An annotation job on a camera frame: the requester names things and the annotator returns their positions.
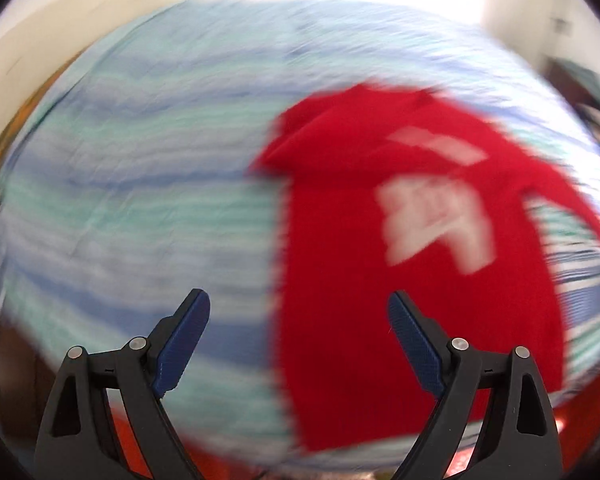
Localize red t-shirt with white print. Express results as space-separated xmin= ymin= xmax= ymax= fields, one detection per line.
xmin=250 ymin=84 xmax=600 ymax=453

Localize dark wooden dresser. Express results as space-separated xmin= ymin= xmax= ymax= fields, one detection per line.
xmin=547 ymin=57 xmax=600 ymax=111

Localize beige headboard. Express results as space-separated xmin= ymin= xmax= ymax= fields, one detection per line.
xmin=0 ymin=0 xmax=181 ymax=161

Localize orange red cloth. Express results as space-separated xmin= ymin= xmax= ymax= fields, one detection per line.
xmin=105 ymin=402 xmax=600 ymax=480

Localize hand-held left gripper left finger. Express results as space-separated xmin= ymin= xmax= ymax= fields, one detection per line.
xmin=34 ymin=288 xmax=211 ymax=480

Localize blue green striped blanket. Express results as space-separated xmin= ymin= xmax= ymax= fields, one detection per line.
xmin=0 ymin=0 xmax=600 ymax=476

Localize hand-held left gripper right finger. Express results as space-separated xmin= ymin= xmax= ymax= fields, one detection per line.
xmin=387 ymin=290 xmax=563 ymax=480

